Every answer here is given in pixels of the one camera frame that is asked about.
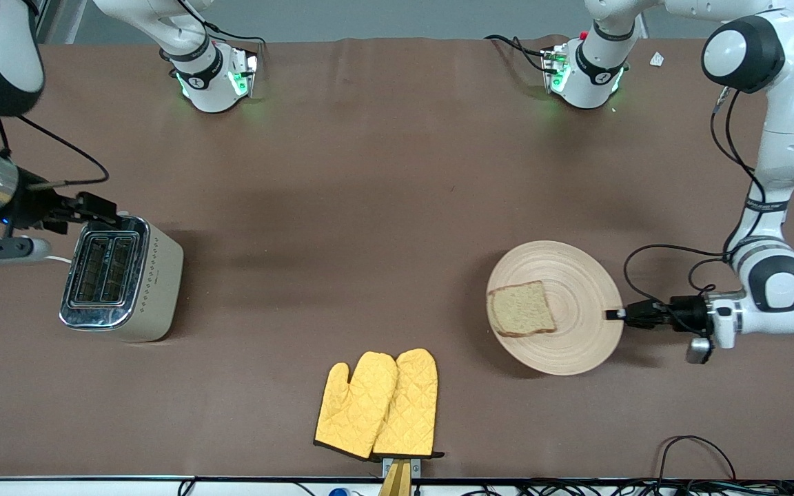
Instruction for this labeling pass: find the brown table cover cloth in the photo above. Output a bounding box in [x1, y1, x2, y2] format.
[0, 34, 794, 481]

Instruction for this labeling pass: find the wooden stick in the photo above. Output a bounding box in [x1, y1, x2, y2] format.
[378, 460, 412, 496]

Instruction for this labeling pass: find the round wooden plate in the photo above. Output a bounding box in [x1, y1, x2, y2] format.
[486, 240, 624, 377]

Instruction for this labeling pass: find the aluminium frame profile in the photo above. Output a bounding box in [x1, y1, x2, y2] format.
[28, 0, 51, 43]

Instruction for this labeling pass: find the bread slice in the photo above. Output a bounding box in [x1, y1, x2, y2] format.
[487, 280, 557, 338]

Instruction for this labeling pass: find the black left arm base cable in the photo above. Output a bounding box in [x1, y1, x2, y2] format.
[485, 34, 551, 74]

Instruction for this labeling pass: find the black arm base cable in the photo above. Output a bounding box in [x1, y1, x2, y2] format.
[180, 0, 268, 64]
[485, 34, 551, 74]

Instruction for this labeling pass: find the grey metal bracket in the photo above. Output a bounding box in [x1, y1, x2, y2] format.
[381, 456, 423, 479]

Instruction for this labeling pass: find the yellow quilted oven mitt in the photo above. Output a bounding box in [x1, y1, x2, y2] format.
[372, 348, 445, 459]
[314, 352, 398, 461]

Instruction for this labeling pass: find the cream and chrome toaster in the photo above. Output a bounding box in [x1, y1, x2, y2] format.
[59, 214, 185, 343]

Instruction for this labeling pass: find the black cable bundle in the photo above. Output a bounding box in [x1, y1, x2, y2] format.
[459, 479, 794, 496]

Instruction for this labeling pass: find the black looped cable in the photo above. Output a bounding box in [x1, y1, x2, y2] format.
[657, 435, 737, 482]

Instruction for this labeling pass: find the black right arm base cable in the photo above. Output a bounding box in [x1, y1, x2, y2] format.
[180, 0, 268, 64]

